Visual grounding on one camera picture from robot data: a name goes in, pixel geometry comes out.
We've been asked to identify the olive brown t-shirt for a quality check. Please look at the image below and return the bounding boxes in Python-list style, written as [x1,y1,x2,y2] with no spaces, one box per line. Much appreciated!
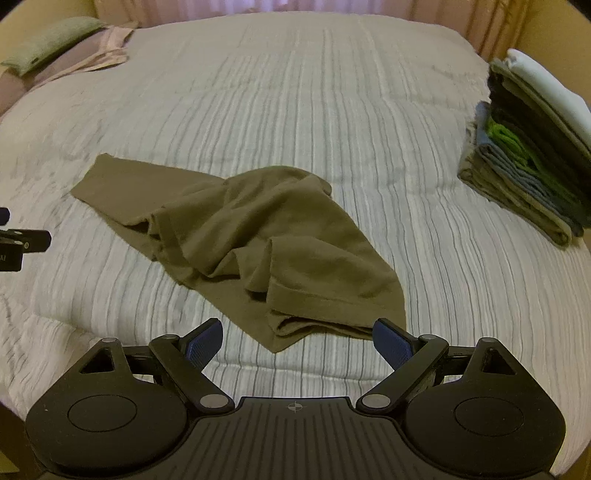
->
[71,154,407,353]

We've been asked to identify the grey checked pillow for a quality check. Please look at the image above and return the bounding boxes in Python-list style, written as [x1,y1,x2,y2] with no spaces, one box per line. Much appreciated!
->
[1,16,106,76]

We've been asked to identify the mauve pink pillow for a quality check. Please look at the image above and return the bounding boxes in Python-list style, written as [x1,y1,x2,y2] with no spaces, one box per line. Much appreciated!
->
[1,26,134,116]

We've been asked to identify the grey olive folded garments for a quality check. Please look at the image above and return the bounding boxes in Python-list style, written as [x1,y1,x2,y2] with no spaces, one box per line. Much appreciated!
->
[458,101,590,248]

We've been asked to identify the green folded garment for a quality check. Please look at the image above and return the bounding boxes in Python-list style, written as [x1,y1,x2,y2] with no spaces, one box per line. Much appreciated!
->
[485,116,587,226]

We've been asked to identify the dark folded garments stack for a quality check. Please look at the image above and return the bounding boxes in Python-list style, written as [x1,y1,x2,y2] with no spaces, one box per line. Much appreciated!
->
[487,59,590,207]

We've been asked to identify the pink curtain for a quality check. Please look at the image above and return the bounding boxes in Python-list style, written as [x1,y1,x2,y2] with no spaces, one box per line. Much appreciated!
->
[94,0,531,60]

